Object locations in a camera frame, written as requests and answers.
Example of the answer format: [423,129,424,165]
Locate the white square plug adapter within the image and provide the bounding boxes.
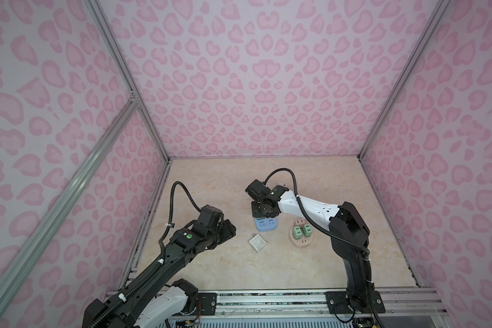
[249,235,267,252]

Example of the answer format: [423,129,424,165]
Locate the green plug adapter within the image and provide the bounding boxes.
[302,224,313,238]
[292,226,303,240]

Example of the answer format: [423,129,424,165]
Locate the pink plug adapter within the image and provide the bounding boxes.
[294,219,306,228]

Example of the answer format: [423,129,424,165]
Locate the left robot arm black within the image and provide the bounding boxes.
[82,205,236,327]

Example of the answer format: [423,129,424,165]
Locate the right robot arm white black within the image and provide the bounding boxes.
[245,180,385,314]

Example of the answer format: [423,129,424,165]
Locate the blue square power strip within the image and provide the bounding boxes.
[254,217,278,232]

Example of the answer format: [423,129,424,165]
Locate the pink round power strip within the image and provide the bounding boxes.
[288,227,314,248]

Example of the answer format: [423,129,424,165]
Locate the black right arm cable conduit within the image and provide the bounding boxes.
[263,167,384,328]

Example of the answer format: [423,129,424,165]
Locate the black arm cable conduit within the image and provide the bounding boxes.
[87,181,202,328]
[263,167,384,328]

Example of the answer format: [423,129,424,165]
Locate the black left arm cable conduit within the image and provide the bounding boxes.
[87,181,202,328]

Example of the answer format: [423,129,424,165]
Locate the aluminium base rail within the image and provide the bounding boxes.
[104,286,452,328]

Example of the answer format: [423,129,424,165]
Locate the aluminium frame profile left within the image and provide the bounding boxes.
[0,1,168,327]

